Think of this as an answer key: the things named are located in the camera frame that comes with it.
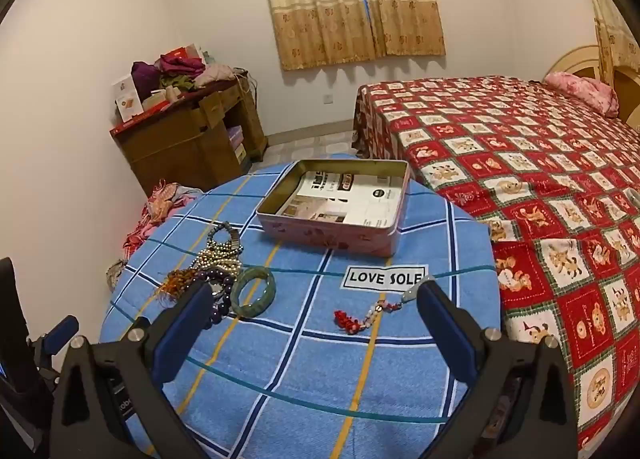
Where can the brown wooden cabinet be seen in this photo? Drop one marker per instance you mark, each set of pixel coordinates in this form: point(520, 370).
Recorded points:
point(175, 149)

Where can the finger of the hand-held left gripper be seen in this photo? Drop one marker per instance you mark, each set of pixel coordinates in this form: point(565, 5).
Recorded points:
point(60, 331)

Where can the green jade bangle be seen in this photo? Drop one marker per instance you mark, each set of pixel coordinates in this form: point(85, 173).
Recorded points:
point(267, 296)

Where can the pink pillow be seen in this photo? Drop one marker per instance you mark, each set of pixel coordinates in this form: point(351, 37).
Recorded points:
point(585, 89)

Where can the floral cloth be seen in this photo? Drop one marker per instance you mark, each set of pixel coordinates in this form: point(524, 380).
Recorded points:
point(116, 273)

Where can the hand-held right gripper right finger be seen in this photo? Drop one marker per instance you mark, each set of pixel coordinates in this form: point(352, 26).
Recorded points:
point(450, 334)

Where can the orange tassel ornament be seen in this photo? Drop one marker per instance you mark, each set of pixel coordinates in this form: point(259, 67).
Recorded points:
point(177, 284)

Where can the pile of pink red clothes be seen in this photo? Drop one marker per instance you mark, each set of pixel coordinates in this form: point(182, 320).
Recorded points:
point(160, 209)

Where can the pile of dark red clothes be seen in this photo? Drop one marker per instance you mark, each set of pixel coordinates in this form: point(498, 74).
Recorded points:
point(172, 71)

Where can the white sewn label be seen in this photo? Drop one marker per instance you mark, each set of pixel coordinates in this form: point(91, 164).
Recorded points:
point(385, 277)

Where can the pink metal tin box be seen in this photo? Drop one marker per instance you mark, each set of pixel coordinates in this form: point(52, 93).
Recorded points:
point(325, 234)

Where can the blue plaid blanket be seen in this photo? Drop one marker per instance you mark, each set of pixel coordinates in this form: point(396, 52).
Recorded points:
point(310, 379)

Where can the printed paper sheet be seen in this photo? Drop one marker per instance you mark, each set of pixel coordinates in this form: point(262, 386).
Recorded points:
point(345, 199)

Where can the white cardboard box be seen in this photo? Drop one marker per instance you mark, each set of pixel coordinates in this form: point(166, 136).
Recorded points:
point(127, 96)

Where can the pink padded garment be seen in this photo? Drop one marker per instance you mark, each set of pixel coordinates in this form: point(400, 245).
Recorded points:
point(217, 75)

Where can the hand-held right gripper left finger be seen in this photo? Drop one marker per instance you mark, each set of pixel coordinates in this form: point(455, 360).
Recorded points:
point(181, 334)

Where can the cream wooden headboard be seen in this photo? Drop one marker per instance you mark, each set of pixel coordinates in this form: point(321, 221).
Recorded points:
point(580, 59)

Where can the flat red box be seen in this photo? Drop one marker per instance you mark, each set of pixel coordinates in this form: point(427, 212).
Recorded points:
point(140, 120)

